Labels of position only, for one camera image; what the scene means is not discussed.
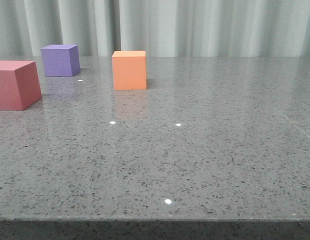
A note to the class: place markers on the orange foam cube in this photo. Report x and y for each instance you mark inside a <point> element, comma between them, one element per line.
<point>129,70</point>

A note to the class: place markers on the purple foam cube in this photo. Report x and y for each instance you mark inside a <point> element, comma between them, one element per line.
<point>60,60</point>

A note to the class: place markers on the pale green pleated curtain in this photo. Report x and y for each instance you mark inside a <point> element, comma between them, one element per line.
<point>163,28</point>

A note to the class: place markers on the red foam cube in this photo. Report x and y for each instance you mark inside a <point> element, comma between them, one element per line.
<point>19,84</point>

